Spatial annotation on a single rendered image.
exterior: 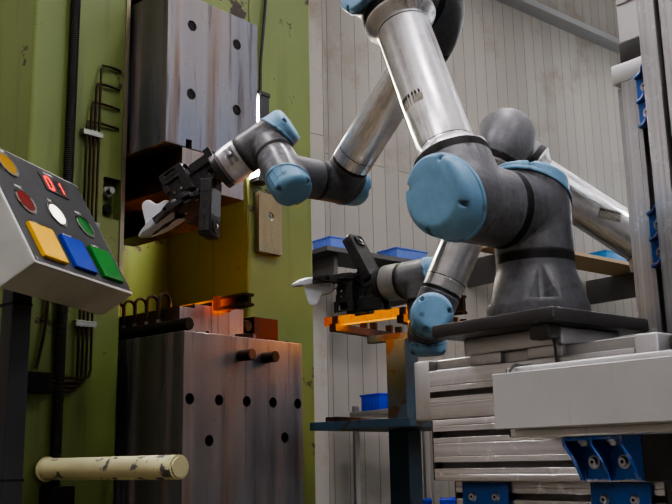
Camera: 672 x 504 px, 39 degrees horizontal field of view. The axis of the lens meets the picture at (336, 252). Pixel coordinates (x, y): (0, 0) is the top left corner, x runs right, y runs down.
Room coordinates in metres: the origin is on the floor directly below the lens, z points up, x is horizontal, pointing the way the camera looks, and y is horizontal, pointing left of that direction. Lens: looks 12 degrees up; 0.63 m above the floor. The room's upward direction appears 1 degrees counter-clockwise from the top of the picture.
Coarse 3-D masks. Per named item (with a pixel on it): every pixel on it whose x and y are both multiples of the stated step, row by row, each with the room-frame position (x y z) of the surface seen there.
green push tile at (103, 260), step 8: (88, 248) 1.78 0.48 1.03; (96, 248) 1.80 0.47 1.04; (96, 256) 1.77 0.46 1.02; (104, 256) 1.81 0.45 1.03; (96, 264) 1.77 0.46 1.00; (104, 264) 1.79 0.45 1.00; (112, 264) 1.83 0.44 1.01; (104, 272) 1.77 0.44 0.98; (112, 272) 1.80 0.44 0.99; (112, 280) 1.80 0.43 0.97; (120, 280) 1.82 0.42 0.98
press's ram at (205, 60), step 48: (144, 0) 2.18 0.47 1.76; (192, 0) 2.17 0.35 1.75; (144, 48) 2.17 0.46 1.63; (192, 48) 2.17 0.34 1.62; (240, 48) 2.29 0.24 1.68; (144, 96) 2.17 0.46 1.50; (192, 96) 2.18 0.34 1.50; (240, 96) 2.29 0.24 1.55; (144, 144) 2.17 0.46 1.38; (192, 144) 2.17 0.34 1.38
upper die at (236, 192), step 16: (144, 160) 2.25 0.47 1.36; (160, 160) 2.20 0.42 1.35; (176, 160) 2.16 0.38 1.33; (192, 160) 2.17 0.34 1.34; (128, 176) 2.29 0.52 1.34; (144, 176) 2.24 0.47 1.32; (128, 192) 2.29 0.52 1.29; (144, 192) 2.24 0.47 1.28; (160, 192) 2.21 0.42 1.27; (224, 192) 2.25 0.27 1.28; (240, 192) 2.29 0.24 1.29; (128, 208) 2.35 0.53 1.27
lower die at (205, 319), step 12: (156, 312) 2.21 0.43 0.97; (168, 312) 2.18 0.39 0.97; (180, 312) 2.15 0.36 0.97; (192, 312) 2.18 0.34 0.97; (204, 312) 2.21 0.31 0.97; (216, 312) 2.23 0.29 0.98; (228, 312) 2.26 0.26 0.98; (240, 312) 2.29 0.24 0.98; (120, 324) 2.30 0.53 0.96; (132, 324) 2.27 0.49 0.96; (204, 324) 2.21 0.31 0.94; (216, 324) 2.23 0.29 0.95; (228, 324) 2.26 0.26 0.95; (240, 324) 2.29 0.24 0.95
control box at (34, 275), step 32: (0, 160) 1.62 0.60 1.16; (0, 192) 1.56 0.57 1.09; (32, 192) 1.68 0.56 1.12; (64, 192) 1.81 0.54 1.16; (0, 224) 1.56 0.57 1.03; (64, 224) 1.73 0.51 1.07; (96, 224) 1.89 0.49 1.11; (0, 256) 1.56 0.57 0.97; (32, 256) 1.55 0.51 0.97; (32, 288) 1.62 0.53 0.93; (64, 288) 1.69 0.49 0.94; (96, 288) 1.76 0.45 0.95; (128, 288) 1.86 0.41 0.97
